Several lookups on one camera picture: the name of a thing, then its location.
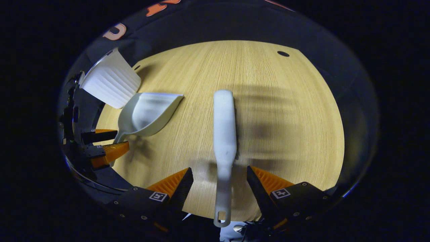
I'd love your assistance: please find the small white broom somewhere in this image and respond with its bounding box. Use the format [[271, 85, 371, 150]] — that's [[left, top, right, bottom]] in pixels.
[[213, 89, 238, 228]]

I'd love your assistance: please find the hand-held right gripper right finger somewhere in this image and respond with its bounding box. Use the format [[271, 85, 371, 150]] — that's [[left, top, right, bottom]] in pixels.
[[246, 165, 333, 232]]

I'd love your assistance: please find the white plastic dustpan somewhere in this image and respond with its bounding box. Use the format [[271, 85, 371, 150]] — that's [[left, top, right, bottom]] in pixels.
[[113, 92, 184, 145]]

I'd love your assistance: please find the white ribbed garbage bin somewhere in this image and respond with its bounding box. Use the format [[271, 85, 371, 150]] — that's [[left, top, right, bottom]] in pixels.
[[79, 48, 141, 109]]

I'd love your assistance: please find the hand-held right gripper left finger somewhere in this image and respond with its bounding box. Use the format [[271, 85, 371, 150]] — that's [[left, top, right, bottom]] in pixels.
[[113, 167, 195, 232]]

